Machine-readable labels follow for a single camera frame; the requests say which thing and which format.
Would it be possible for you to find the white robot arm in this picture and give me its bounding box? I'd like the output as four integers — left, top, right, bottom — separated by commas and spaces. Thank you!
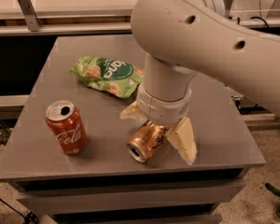
120, 0, 280, 164

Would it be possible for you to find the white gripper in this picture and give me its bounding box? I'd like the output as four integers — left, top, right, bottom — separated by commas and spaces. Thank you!
119, 84, 197, 165

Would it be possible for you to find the black cable at rail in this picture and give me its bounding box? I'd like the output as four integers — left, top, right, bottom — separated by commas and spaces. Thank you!
236, 15, 272, 33

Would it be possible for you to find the black cable on floor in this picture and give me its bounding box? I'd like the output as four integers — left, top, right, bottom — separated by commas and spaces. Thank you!
0, 191, 40, 224

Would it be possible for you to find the green snack bag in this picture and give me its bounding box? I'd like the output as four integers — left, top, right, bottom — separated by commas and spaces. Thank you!
70, 56, 145, 99

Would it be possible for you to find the orange soda can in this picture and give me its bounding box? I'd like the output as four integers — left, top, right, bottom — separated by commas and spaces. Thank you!
126, 120, 169, 163

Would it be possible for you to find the red cola can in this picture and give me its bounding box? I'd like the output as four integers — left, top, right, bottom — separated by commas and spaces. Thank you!
46, 100, 88, 155

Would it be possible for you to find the left metal bracket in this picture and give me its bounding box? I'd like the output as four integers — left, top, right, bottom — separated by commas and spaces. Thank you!
17, 0, 40, 32

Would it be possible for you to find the grey drawer cabinet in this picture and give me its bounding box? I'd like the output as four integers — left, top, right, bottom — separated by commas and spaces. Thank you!
0, 35, 264, 224

